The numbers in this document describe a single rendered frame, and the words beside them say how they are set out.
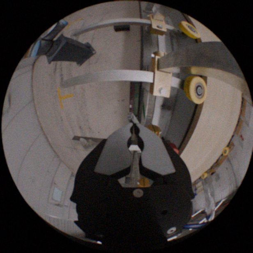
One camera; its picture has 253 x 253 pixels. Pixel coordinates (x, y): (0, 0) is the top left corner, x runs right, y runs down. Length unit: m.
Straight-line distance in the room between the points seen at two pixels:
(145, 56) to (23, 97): 2.69
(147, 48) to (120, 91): 0.80
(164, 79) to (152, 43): 0.25
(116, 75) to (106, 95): 0.93
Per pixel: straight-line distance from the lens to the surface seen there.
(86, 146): 0.35
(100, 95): 1.17
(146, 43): 0.43
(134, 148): 0.33
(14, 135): 2.61
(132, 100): 0.40
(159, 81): 0.23
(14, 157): 2.69
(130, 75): 0.23
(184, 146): 0.36
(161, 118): 0.56
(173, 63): 0.15
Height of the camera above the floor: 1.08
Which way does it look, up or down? 57 degrees down
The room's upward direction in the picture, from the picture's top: 177 degrees counter-clockwise
